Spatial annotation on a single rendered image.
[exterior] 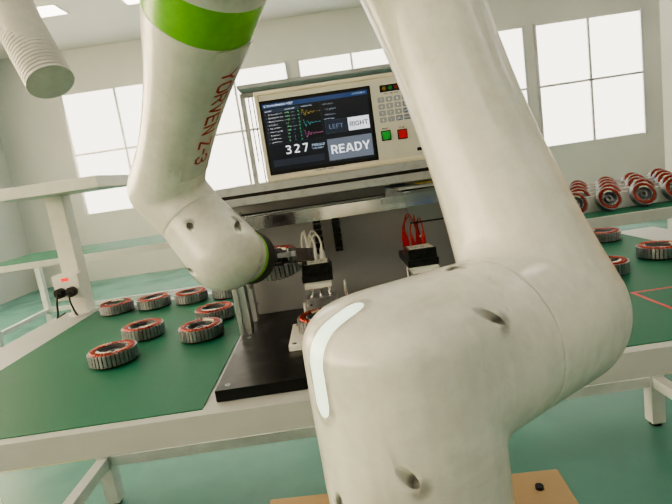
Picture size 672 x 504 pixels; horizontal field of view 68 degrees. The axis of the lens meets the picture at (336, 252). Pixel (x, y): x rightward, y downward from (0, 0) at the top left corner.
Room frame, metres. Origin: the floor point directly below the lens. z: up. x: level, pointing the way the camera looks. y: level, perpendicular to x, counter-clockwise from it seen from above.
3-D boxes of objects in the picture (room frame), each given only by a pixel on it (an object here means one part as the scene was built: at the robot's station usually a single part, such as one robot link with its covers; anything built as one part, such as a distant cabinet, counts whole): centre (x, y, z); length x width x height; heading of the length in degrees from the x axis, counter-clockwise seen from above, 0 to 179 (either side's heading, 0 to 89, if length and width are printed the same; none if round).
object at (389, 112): (1.38, -0.08, 1.22); 0.44 x 0.39 x 0.20; 90
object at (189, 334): (1.24, 0.37, 0.77); 0.11 x 0.11 x 0.04
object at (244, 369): (1.07, -0.07, 0.76); 0.64 x 0.47 x 0.02; 90
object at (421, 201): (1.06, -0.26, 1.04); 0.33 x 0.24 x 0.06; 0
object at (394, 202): (1.16, -0.07, 1.03); 0.62 x 0.01 x 0.03; 90
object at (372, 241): (1.31, -0.07, 0.92); 0.66 x 0.01 x 0.30; 90
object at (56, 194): (1.64, 0.83, 0.98); 0.37 x 0.35 x 0.46; 90
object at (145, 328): (1.32, 0.55, 0.77); 0.11 x 0.11 x 0.04
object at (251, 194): (1.38, -0.07, 1.09); 0.68 x 0.44 x 0.05; 90
